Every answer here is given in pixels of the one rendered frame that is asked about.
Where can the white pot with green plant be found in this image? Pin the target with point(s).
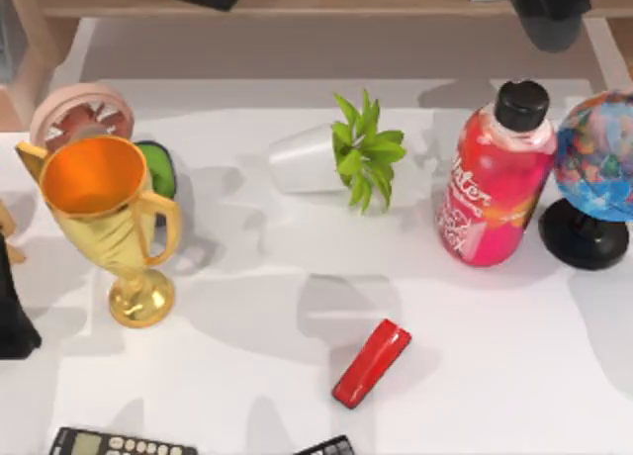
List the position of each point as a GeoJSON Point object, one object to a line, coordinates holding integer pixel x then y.
{"type": "Point", "coordinates": [309, 160]}

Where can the red stapler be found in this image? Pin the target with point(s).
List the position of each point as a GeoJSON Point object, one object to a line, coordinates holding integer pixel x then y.
{"type": "Point", "coordinates": [372, 363]}

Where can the green and black object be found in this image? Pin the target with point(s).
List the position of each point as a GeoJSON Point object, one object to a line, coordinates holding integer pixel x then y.
{"type": "Point", "coordinates": [160, 170]}

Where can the pink bottle with black cap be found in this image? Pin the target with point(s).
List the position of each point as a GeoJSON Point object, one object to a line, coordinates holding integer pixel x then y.
{"type": "Point", "coordinates": [489, 198]}

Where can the gold trophy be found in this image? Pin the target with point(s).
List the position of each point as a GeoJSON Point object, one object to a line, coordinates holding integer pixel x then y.
{"type": "Point", "coordinates": [106, 212]}

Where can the wooden open shelf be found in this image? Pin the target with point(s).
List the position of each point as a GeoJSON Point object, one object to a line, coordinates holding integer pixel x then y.
{"type": "Point", "coordinates": [316, 2]}

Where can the pink round fan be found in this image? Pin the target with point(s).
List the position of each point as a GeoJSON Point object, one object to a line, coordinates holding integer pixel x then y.
{"type": "Point", "coordinates": [106, 104]}

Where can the colourful globe on black stand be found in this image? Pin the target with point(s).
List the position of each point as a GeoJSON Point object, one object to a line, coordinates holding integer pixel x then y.
{"type": "Point", "coordinates": [601, 148]}

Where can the large black calculator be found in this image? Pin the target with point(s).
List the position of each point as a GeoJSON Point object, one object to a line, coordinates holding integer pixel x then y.
{"type": "Point", "coordinates": [118, 444]}

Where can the tan wooden object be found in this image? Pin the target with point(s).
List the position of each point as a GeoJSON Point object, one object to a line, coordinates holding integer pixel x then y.
{"type": "Point", "coordinates": [6, 217]}

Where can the black and grey object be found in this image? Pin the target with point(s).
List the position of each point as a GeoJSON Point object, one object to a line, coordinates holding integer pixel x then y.
{"type": "Point", "coordinates": [549, 10]}

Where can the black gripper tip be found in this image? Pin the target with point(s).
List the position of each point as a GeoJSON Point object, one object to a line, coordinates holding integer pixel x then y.
{"type": "Point", "coordinates": [11, 321]}

